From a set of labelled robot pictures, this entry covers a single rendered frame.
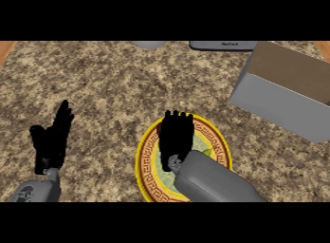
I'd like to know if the yellow rimmed patterned plate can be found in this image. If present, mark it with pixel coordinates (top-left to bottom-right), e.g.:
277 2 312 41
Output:
133 113 234 203

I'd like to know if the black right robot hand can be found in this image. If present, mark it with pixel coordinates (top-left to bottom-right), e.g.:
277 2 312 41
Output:
157 109 194 173

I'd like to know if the grey cardboard box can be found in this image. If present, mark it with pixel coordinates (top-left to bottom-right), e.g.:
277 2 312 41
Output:
228 41 330 144

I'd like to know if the grey round container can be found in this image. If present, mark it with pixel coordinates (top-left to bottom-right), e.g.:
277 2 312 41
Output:
129 41 167 49

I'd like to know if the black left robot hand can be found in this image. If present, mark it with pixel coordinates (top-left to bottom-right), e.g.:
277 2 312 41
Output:
27 99 74 176

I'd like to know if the grey flat appliance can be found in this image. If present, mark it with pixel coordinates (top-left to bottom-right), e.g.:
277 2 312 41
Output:
187 41 259 52

